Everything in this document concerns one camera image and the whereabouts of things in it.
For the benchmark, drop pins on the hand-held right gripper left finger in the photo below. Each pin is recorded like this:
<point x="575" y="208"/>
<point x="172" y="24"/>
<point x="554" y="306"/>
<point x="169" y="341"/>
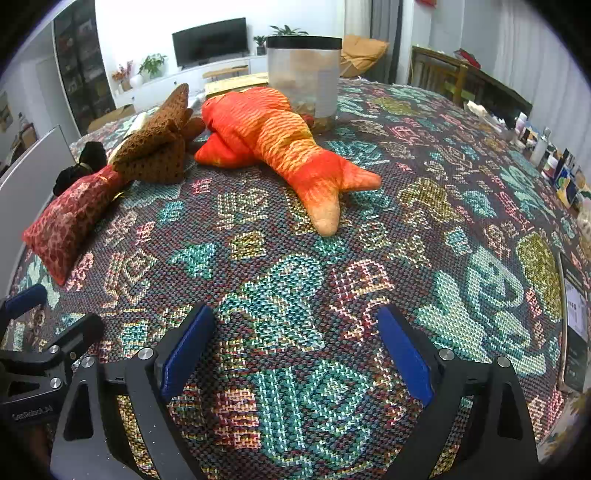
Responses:
<point x="184" y="346"/>

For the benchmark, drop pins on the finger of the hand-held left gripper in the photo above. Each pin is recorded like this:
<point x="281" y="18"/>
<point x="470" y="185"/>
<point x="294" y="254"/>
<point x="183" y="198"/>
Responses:
<point x="81" y="332"/>
<point x="23" y="299"/>

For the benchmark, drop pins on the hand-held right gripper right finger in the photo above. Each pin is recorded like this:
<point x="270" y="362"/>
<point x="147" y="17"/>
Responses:
<point x="406" y="350"/>

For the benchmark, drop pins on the red patterned fabric pouch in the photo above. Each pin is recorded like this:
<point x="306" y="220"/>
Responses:
<point x="64" y="217"/>

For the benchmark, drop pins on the white storage box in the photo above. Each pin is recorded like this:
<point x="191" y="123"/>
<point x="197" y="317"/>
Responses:
<point x="41" y="166"/>

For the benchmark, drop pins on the black plush toy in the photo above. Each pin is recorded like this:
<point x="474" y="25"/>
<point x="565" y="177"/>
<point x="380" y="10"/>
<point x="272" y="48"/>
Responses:
<point x="92" y="154"/>

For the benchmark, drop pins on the brown knitted plush toy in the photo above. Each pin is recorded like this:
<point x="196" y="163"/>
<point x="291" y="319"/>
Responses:
<point x="157" y="152"/>

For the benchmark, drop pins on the orange fish plush toy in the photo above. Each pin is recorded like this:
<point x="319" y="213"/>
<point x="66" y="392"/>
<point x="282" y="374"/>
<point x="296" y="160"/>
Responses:
<point x="277" y="138"/>

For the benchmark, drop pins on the colourful patterned woven blanket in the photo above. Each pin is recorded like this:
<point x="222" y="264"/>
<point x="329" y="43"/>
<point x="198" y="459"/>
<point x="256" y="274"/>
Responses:
<point x="286" y="300"/>

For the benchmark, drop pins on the black phone box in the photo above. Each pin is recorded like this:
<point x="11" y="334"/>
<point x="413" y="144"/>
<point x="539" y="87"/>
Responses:
<point x="577" y="323"/>

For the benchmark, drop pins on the brown cardboard box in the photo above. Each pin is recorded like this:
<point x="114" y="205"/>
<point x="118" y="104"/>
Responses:
<point x="111" y="117"/>

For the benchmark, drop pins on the row of cosmetic bottles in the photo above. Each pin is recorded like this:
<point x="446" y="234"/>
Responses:
<point x="554" y="161"/>

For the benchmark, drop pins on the dark glass display cabinet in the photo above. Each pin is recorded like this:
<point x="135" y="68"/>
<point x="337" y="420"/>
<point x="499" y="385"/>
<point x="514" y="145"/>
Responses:
<point x="83" y="64"/>

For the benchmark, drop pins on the red flowers in vase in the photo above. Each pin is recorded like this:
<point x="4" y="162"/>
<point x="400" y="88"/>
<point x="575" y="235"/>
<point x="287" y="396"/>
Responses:
<point x="122" y="74"/>

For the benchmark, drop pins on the bowl of small items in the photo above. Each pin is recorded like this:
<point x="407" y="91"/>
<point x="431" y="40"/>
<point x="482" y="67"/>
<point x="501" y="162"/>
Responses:
<point x="482" y="115"/>

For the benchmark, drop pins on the flat yellow box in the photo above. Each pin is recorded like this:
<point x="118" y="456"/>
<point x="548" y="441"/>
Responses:
<point x="235" y="85"/>

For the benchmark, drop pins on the white television cabinet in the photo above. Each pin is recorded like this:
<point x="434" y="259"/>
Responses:
<point x="184" y="78"/>

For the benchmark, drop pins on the large green potted plant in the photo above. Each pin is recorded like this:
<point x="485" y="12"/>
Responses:
<point x="152" y="64"/>

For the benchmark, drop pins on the dark wooden sideboard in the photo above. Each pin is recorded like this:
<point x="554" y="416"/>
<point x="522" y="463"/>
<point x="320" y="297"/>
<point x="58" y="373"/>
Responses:
<point x="471" y="87"/>

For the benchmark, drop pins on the wooden bench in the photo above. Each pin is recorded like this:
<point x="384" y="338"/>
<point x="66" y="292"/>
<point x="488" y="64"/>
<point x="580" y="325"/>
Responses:
<point x="226" y="71"/>

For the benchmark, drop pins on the clear jar with black lid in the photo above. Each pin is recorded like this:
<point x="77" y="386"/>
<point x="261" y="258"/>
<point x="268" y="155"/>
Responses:
<point x="302" y="78"/>

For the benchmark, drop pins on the tan lounge chair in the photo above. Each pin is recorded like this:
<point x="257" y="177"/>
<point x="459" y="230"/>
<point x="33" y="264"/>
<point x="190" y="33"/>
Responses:
<point x="364" y="53"/>

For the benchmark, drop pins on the red cloth item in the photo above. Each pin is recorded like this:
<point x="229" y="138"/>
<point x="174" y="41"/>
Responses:
<point x="467" y="56"/>

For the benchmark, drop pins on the flat screen television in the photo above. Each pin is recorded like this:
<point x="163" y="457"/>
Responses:
<point x="210" y="42"/>

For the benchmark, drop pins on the small potted plant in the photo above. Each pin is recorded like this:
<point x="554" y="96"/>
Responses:
<point x="260" y="46"/>

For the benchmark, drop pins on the grey curtain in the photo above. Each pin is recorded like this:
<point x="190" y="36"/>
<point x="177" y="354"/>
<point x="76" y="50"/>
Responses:
<point x="385" y="37"/>

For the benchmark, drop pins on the white sheer curtain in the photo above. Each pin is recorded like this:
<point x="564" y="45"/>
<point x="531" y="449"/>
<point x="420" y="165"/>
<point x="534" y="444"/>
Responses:
<point x="535" y="55"/>

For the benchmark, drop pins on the leafy green potted plant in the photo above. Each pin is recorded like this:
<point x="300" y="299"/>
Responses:
<point x="286" y="31"/>

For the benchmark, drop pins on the framed wall picture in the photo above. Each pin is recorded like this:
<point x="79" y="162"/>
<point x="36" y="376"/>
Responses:
<point x="5" y="110"/>

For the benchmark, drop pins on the red wall hanging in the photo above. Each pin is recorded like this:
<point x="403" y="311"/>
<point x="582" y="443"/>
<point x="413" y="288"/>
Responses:
<point x="425" y="2"/>

